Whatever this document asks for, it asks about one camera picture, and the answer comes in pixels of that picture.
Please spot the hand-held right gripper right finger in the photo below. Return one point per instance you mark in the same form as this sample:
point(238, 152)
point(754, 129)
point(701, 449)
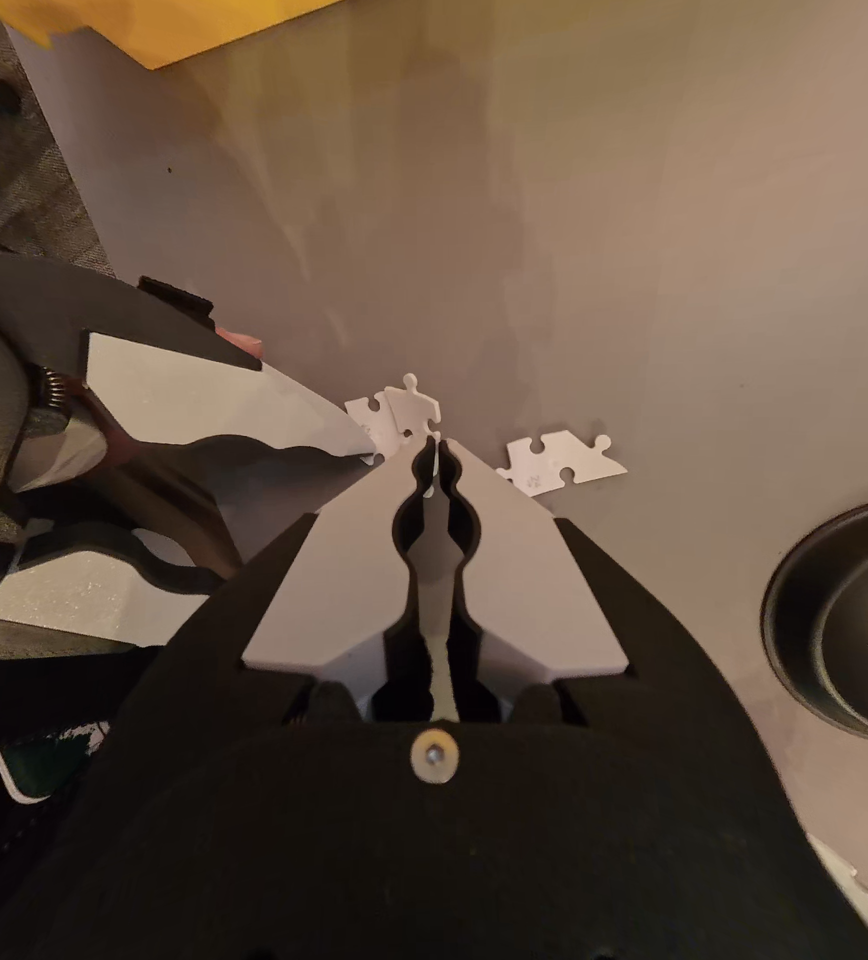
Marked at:
point(539, 592)

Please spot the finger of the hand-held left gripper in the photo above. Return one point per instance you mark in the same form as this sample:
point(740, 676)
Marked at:
point(81, 592)
point(209, 397)

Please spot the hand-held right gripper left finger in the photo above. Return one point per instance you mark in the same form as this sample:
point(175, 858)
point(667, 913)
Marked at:
point(329, 592)

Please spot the white puzzle piece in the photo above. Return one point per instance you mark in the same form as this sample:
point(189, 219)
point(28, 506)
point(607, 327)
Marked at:
point(561, 466)
point(411, 409)
point(368, 421)

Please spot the person's left hand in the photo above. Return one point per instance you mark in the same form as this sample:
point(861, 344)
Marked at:
point(243, 343)

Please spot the grey woven fabric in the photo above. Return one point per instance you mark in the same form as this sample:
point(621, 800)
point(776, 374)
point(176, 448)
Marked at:
point(21, 172)

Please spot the black zip jacket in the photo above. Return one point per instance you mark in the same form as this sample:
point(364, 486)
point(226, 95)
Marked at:
point(21, 862)

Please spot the yellow flat object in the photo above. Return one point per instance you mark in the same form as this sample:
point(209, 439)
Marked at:
point(179, 26)

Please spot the black round bowl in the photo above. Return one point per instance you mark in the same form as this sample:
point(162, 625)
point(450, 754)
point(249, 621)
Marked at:
point(846, 630)

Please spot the white plastic object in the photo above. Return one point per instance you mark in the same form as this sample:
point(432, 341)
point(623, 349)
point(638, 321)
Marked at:
point(865, 900)

